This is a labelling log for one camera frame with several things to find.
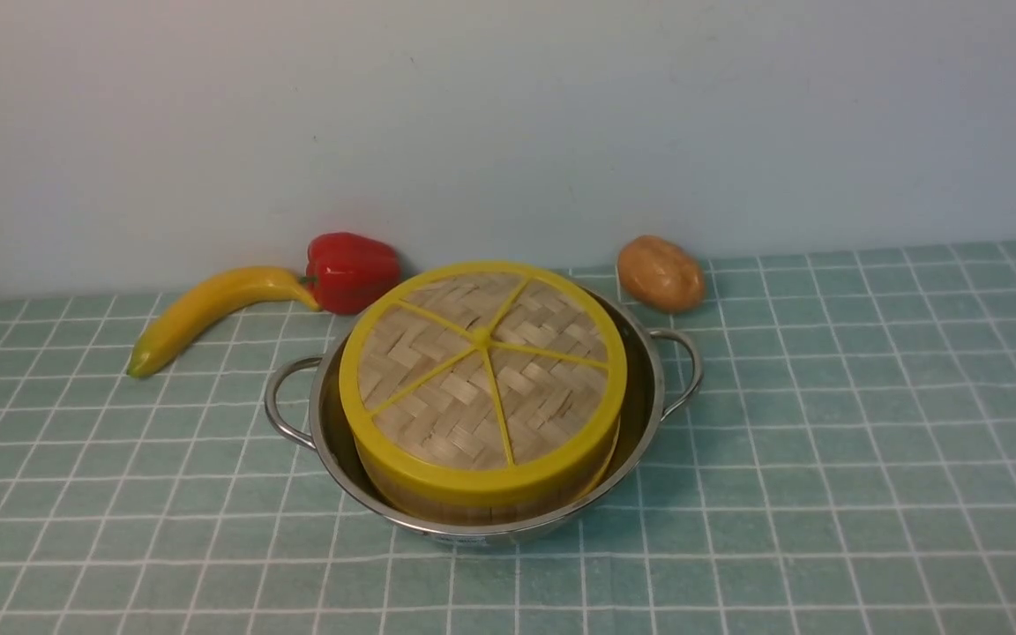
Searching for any green checkered tablecloth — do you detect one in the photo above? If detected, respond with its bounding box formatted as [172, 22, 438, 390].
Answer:
[0, 241, 1016, 634]

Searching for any stainless steel pot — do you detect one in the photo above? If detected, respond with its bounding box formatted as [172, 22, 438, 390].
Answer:
[262, 292, 705, 549]

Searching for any yellow banana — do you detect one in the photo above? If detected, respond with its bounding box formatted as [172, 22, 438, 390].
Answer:
[125, 266, 322, 378]

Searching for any bamboo steamer basket yellow rim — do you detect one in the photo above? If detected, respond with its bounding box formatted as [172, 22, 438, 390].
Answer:
[355, 421, 620, 527]

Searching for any red bell pepper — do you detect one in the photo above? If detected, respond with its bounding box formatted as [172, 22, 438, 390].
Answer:
[305, 232, 402, 315]

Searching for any yellow woven steamer lid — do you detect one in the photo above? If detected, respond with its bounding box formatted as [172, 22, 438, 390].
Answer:
[339, 260, 628, 508]

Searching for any brown potato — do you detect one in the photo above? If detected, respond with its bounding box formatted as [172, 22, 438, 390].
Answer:
[616, 235, 708, 314]

